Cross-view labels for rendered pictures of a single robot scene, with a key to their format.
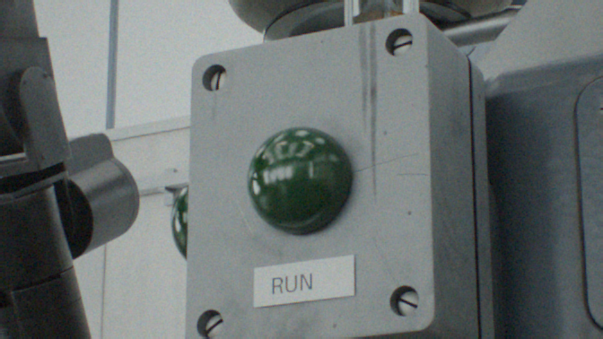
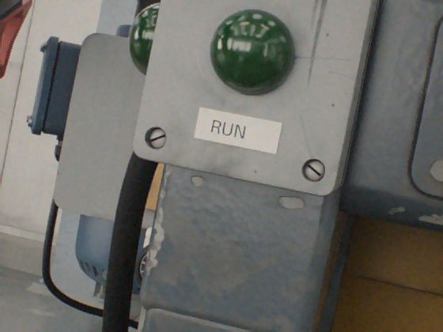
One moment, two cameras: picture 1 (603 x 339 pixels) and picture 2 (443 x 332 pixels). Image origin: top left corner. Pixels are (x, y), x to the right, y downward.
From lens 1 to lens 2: 0.20 m
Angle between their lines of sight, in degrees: 26
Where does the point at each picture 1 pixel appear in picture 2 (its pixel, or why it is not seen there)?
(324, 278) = (255, 133)
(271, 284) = (211, 124)
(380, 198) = (312, 85)
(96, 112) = not seen: outside the picture
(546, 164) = (407, 58)
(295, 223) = (244, 89)
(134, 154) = not seen: outside the picture
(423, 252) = (336, 138)
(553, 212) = (403, 93)
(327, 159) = (284, 50)
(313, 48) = not seen: outside the picture
